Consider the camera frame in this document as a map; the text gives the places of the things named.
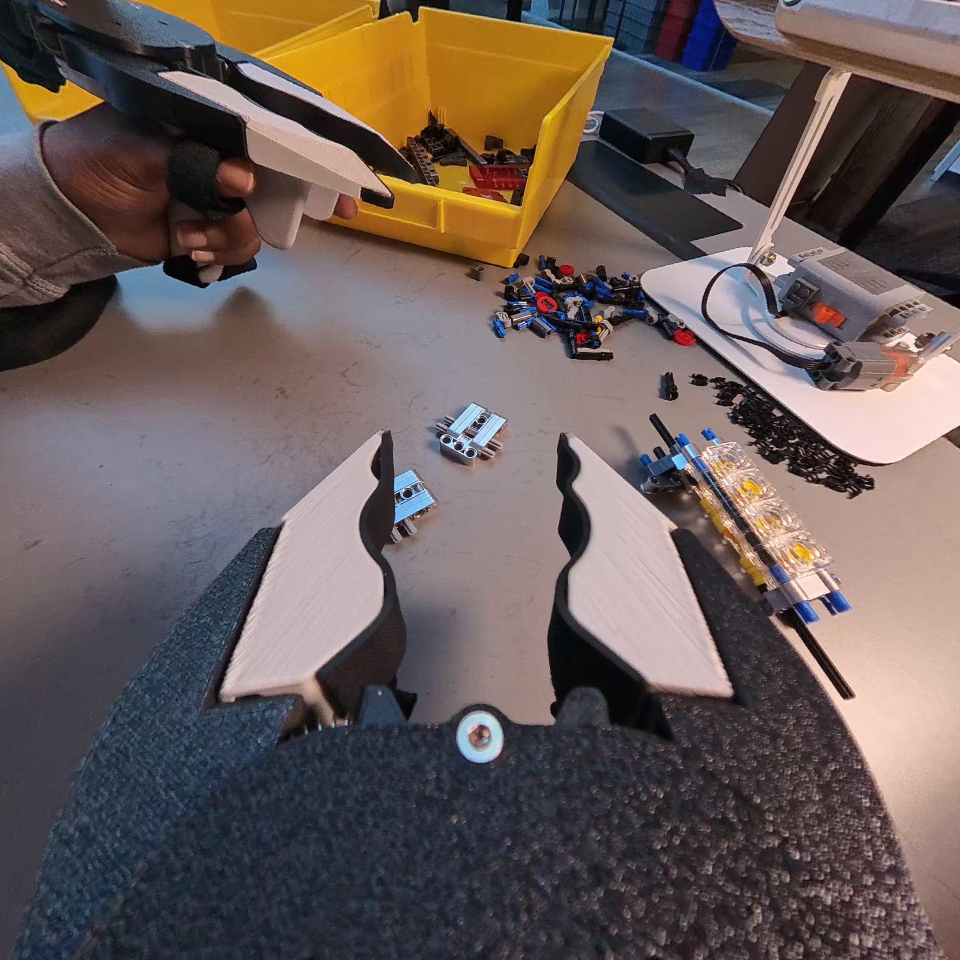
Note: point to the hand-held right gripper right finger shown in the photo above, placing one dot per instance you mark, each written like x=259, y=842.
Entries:
x=645, y=600

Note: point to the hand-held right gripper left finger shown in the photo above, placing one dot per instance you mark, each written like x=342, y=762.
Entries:
x=308, y=600

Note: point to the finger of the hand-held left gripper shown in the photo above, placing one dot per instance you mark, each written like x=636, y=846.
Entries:
x=323, y=108
x=285, y=143

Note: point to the yellow bin with grey parts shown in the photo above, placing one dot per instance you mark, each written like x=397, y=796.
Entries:
x=285, y=23

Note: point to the small grey beam assembly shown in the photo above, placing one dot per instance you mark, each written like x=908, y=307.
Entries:
x=470, y=432
x=413, y=495

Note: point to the grey desk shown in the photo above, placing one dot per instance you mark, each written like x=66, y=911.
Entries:
x=225, y=405

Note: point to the person's left hand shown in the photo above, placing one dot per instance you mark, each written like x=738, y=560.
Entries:
x=105, y=180

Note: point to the pile of black building parts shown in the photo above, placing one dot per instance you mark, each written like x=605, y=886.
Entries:
x=435, y=150

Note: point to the clear yellow gear assembly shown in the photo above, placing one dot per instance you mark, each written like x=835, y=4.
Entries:
x=750, y=518

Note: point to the red building part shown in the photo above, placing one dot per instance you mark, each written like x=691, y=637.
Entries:
x=495, y=176

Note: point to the pile of black pins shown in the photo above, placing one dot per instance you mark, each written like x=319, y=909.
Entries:
x=780, y=435

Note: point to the yellow bin with black parts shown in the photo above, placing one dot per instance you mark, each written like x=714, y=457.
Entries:
x=555, y=135

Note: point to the black dimpled pad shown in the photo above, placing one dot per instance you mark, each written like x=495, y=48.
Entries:
x=45, y=330

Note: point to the pile of small coloured pieces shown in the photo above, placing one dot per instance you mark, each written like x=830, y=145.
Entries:
x=578, y=308

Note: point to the black power adapter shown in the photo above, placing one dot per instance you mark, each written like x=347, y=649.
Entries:
x=642, y=132

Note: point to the black flat mat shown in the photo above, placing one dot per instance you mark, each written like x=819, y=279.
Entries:
x=645, y=203

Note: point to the grey toy motor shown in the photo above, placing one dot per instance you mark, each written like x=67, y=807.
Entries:
x=885, y=363

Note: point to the red storage crates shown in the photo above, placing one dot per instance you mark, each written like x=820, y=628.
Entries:
x=672, y=27

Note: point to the grey battery box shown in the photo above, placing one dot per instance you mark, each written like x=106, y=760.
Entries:
x=855, y=293

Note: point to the blue storage crates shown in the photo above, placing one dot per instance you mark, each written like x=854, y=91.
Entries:
x=713, y=38

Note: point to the black office chair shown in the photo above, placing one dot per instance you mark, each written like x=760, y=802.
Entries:
x=885, y=165

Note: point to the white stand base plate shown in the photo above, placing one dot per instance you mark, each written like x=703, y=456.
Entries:
x=705, y=300

